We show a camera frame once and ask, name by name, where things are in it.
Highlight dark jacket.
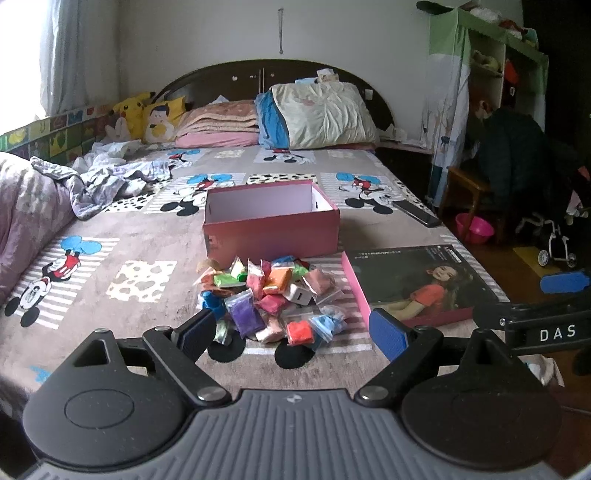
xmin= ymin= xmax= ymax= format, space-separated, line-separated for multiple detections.
xmin=465 ymin=105 xmax=580 ymax=219

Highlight purple duvet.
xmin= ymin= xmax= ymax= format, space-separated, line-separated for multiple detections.
xmin=0 ymin=151 xmax=89 ymax=306

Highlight green and white shelf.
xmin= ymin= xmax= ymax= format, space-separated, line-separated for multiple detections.
xmin=416 ymin=0 xmax=551 ymax=209

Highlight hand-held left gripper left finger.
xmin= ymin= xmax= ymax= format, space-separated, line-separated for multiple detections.
xmin=69 ymin=308 xmax=232 ymax=408

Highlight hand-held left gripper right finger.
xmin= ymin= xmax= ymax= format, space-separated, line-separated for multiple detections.
xmin=355 ymin=307 xmax=527 ymax=409

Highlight pink box lid doll picture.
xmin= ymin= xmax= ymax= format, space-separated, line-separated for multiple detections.
xmin=341 ymin=244 xmax=502 ymax=329

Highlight folded pink blanket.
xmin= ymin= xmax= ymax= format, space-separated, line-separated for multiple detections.
xmin=175 ymin=131 xmax=260 ymax=149

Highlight crumpled light clothes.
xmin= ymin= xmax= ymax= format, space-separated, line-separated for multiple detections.
xmin=30 ymin=140 xmax=173 ymax=220

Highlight dark wooden headboard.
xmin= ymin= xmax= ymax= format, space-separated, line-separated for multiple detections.
xmin=154 ymin=59 xmax=397 ymax=134

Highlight light window curtain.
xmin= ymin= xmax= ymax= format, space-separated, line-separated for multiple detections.
xmin=39 ymin=0 xmax=122 ymax=117

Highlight white toy scooter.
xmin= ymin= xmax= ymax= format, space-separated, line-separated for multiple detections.
xmin=514 ymin=213 xmax=581 ymax=269

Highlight folded beige blanket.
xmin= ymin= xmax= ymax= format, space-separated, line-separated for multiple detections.
xmin=177 ymin=102 xmax=260 ymax=136

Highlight white charger cube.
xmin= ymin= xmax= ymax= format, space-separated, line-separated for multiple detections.
xmin=283 ymin=281 xmax=315 ymax=306

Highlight wooden stool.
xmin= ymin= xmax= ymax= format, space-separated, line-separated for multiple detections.
xmin=440 ymin=165 xmax=505 ymax=232

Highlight red clay packet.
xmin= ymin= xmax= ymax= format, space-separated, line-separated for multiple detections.
xmin=285 ymin=320 xmax=322 ymax=348

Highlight cream pillow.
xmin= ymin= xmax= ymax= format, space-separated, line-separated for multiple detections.
xmin=270 ymin=82 xmax=380 ymax=151

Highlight pink cardboard box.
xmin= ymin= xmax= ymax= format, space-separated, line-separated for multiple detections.
xmin=202 ymin=180 xmax=341 ymax=260

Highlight yellow cartoon cushion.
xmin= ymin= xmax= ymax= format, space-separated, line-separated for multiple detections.
xmin=141 ymin=97 xmax=187 ymax=145

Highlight hanging white green cloth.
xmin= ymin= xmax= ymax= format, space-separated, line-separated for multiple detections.
xmin=427 ymin=9 xmax=472 ymax=214

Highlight blue pillow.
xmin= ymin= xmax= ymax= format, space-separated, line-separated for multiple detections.
xmin=255 ymin=90 xmax=291 ymax=150

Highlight pile of colourful clay packets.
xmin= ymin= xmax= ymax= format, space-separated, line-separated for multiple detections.
xmin=198 ymin=256 xmax=348 ymax=356

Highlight black remote control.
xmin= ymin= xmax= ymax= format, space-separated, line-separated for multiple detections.
xmin=392 ymin=199 xmax=443 ymax=229

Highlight dark bedside table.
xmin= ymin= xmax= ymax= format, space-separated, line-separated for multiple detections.
xmin=376 ymin=140 xmax=435 ymax=197

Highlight colourful wall padding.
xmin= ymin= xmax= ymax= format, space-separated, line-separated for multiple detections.
xmin=0 ymin=103 xmax=117 ymax=163

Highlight yellow plush toy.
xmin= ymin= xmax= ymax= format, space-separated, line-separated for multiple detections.
xmin=105 ymin=92 xmax=156 ymax=142

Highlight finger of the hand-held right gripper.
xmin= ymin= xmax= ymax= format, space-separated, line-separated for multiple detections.
xmin=472 ymin=295 xmax=591 ymax=330
xmin=539 ymin=271 xmax=591 ymax=295

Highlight yellow floor mat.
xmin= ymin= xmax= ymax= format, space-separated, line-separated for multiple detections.
xmin=512 ymin=246 xmax=551 ymax=278

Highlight pink plastic basin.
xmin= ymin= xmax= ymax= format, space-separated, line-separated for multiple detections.
xmin=455 ymin=213 xmax=495 ymax=244

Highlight blue toy figure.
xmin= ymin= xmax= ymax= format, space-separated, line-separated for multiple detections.
xmin=200 ymin=290 xmax=228 ymax=320

